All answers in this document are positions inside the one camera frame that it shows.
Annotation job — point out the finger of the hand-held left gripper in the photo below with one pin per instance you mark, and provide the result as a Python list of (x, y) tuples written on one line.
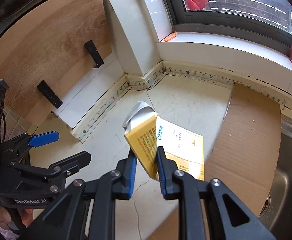
[(43, 138), (70, 162)]

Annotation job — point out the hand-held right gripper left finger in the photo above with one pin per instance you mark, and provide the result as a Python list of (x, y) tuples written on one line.
[(130, 175)]

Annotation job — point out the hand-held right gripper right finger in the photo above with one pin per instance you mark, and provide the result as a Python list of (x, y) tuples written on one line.
[(162, 175)]

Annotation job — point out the yellow cardboard box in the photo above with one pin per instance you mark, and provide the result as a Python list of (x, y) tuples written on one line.
[(176, 142)]

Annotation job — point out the person's left hand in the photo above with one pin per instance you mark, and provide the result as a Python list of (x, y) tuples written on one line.
[(0, 217)]

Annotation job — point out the flat cardboard sheet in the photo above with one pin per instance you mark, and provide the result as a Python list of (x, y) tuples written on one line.
[(248, 142)]

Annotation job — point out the wooden cutting board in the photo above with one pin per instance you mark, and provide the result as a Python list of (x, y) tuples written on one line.
[(48, 42)]

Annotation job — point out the cutting board rack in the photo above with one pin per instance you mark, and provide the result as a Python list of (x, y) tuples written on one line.
[(94, 56)]

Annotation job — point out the stainless steel sink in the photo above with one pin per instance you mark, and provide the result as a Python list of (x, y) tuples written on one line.
[(291, 167)]

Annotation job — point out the small orange windowsill object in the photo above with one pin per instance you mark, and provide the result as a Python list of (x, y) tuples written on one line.
[(169, 37)]

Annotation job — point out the dark framed window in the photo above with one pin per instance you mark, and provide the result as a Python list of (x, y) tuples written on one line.
[(223, 21)]

